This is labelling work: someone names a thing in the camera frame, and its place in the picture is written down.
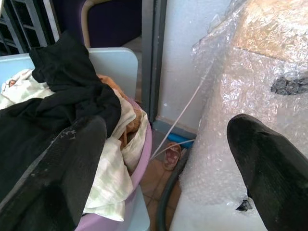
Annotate clear bubble wrap sheet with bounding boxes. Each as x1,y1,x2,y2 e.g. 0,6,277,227
169,0,308,231

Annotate dark purple chair cream frame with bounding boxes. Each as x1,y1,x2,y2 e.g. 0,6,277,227
51,0,145,49

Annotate lavender plastic laundry basket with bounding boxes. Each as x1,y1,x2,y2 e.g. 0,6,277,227
74,97,154,231

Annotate dark grey drain hose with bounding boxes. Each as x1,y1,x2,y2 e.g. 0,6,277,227
157,151,191,231

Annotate orange cloth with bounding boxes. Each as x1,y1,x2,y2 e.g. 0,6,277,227
97,74,142,150

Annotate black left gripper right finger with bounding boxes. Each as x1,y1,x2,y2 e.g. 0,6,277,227
227,114,308,231

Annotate blue plastic object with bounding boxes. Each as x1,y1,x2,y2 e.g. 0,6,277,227
167,133,195,149

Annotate thin white cable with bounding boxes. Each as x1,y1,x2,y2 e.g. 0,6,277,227
149,72,210,162

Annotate white garment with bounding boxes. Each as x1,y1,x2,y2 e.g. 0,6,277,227
0,68,150,222

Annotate light blue plastic stool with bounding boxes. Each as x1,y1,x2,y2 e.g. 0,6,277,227
0,47,151,231

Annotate dark grey door frame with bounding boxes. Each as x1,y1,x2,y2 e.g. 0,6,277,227
141,0,168,122

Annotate worn pink slipper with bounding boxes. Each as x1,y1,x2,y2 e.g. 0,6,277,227
163,141,182,171

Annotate dark metal rack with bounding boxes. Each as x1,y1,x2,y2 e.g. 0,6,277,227
0,0,61,57

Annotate black garment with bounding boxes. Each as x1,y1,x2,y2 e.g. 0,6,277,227
0,31,122,203

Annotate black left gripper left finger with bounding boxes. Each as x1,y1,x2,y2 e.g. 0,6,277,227
0,115,108,231

